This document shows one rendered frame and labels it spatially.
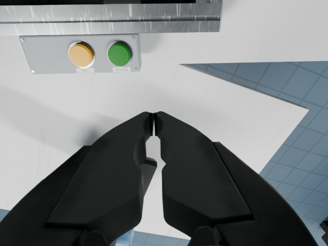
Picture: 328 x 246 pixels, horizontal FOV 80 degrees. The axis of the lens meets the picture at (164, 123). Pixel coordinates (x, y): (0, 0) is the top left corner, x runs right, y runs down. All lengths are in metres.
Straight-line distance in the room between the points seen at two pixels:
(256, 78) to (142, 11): 1.28
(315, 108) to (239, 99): 1.41
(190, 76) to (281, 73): 1.20
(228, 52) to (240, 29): 0.05
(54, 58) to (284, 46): 0.50
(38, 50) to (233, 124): 0.50
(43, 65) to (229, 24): 0.40
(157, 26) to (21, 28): 0.24
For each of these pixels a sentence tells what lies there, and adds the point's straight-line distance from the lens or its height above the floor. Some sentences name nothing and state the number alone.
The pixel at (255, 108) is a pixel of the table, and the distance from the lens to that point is 0.61.
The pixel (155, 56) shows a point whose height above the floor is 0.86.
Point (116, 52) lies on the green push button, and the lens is 0.39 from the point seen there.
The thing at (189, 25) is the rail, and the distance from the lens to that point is 0.39.
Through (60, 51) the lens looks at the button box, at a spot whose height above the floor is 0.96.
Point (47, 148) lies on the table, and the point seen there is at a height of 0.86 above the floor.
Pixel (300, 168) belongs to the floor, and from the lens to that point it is 2.32.
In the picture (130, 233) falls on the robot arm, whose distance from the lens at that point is 0.54.
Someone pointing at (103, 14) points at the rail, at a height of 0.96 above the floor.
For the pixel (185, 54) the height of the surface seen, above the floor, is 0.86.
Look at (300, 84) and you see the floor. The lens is 1.77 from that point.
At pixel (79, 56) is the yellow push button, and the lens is 0.41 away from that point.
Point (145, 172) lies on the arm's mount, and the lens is 0.65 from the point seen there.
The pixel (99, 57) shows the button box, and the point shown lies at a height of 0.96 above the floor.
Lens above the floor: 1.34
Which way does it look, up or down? 60 degrees down
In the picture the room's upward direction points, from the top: 176 degrees clockwise
